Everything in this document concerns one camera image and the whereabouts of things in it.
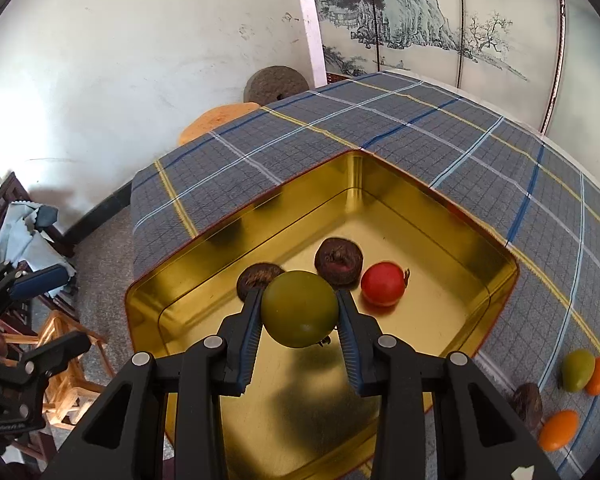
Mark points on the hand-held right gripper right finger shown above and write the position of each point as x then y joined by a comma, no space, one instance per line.
350,345

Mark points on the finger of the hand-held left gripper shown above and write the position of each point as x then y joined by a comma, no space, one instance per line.
40,282
55,355

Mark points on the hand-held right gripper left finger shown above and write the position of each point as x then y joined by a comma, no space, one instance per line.
247,340

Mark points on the green round fruit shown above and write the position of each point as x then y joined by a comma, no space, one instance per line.
577,370
300,307

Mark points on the gold metal tin box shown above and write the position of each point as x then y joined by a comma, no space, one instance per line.
430,280

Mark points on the light wooden stool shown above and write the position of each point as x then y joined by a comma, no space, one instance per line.
65,395

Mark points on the pale blue cloth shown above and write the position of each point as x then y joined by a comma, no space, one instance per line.
15,240

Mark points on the dark brown mangosteen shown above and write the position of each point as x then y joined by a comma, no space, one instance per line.
255,277
527,402
337,260

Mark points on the red round fruit with stem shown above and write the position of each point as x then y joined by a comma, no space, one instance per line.
382,284

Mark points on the dark wooden chair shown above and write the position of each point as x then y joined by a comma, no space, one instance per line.
10,190

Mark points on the orange round cushion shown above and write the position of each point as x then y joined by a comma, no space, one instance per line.
205,122

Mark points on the grey plaid tablecloth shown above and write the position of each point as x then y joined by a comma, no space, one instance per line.
380,120

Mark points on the round stone millstone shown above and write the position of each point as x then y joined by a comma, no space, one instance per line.
272,85

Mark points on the landscape painting folding screen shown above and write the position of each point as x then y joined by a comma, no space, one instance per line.
405,10

